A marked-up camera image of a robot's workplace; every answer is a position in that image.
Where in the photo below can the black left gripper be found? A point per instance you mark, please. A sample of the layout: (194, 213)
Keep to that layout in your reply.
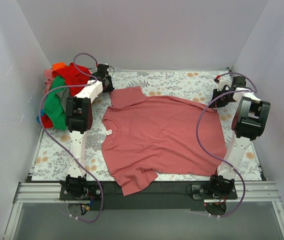
(109, 85)

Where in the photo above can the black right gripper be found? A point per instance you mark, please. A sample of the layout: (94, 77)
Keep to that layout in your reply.
(216, 100)

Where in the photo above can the pink t shirt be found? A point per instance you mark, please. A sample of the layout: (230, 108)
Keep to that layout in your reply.
(146, 135)

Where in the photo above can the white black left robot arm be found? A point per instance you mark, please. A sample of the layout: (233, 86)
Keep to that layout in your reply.
(79, 120)

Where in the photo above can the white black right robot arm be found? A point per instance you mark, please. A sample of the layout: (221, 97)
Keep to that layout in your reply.
(249, 123)

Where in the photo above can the red t shirt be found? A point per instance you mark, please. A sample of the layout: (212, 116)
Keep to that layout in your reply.
(72, 77)

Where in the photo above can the grey t shirt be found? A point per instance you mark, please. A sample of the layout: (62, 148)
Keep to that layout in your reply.
(63, 95)

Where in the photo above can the orange cloth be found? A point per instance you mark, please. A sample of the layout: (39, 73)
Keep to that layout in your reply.
(58, 65)

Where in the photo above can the green t shirt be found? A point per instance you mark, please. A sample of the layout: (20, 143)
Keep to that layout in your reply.
(54, 114)

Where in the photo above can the light pink cloth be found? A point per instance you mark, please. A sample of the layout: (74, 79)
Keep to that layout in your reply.
(49, 79)

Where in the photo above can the blue cloth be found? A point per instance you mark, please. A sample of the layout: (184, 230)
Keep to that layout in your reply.
(42, 113)

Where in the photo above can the floral patterned table mat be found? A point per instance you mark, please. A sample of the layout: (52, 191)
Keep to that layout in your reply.
(52, 162)

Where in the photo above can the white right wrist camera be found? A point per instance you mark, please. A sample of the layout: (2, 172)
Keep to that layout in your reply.
(223, 83)

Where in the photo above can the aluminium front frame rail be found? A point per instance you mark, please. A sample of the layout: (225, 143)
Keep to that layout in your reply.
(49, 192)

